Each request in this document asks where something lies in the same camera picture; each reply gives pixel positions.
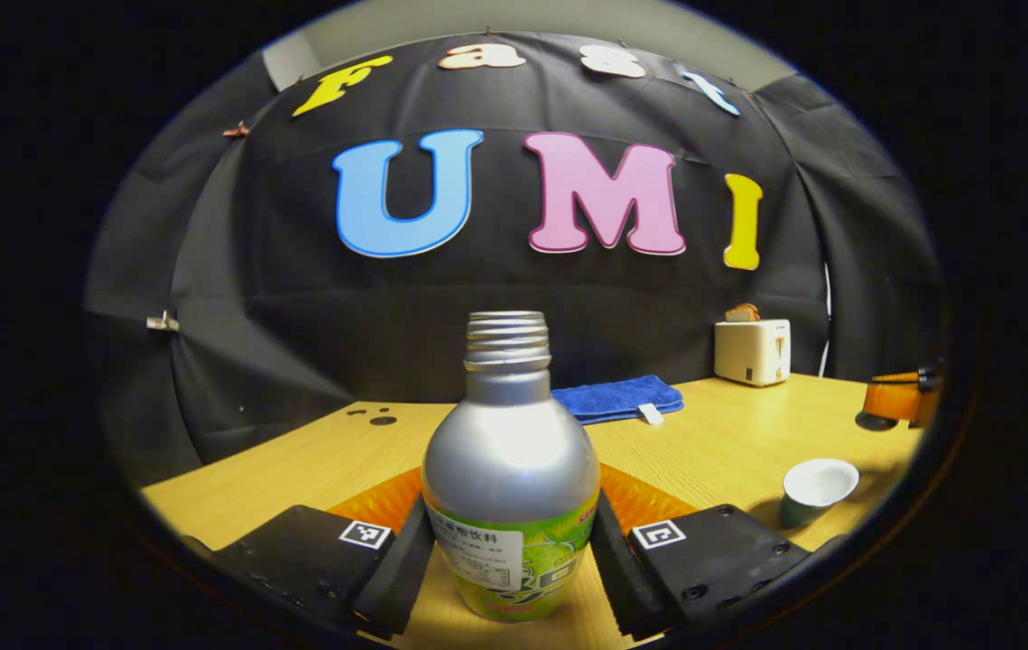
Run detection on black backdrop cloth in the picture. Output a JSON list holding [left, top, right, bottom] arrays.
[[85, 32, 948, 493]]

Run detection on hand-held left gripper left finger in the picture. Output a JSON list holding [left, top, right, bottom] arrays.
[[181, 467, 436, 640]]

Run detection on white toaster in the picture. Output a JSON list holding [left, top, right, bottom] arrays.
[[714, 318, 792, 388]]

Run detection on folded blue towel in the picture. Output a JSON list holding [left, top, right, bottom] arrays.
[[551, 375, 685, 426]]

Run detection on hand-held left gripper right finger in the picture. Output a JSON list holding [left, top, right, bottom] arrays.
[[588, 462, 817, 642]]

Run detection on silver green water bottle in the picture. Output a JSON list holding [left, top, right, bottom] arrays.
[[421, 311, 602, 624]]

